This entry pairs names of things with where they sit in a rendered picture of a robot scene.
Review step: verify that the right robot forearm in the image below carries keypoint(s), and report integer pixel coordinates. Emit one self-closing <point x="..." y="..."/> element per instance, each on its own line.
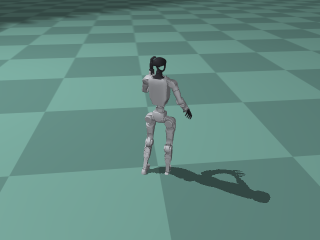
<point x="184" y="106"/>

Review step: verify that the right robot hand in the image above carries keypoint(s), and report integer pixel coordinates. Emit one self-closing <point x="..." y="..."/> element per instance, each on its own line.
<point x="189" y="114"/>

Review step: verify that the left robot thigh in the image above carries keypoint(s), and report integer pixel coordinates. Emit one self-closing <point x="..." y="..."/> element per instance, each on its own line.
<point x="150" y="126"/>

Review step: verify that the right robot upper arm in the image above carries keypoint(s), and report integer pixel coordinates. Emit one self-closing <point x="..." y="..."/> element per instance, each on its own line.
<point x="173" y="84"/>

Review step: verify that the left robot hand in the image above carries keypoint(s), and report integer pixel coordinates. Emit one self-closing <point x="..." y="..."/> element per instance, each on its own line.
<point x="151" y="65"/>

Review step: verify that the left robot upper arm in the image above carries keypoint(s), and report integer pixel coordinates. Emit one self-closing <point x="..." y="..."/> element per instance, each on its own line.
<point x="145" y="85"/>

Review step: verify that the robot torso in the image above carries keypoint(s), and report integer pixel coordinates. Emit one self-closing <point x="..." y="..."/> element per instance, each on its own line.
<point x="159" y="94"/>

